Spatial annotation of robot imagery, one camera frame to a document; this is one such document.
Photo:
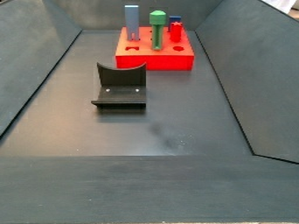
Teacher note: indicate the green hexagonal-head peg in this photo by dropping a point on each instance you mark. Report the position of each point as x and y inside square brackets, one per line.
[157, 21]

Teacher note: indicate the red peg board block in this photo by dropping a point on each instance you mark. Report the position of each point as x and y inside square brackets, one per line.
[132, 53]

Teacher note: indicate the black curved cradle stand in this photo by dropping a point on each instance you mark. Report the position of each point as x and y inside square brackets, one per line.
[121, 86]

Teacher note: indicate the blue square peg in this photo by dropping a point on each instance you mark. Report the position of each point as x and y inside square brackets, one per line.
[173, 19]

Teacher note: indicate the red star peg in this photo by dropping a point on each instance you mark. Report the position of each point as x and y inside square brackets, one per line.
[176, 28]

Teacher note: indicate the grey-blue tall rectangular peg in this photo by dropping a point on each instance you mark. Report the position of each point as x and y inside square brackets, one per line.
[132, 22]

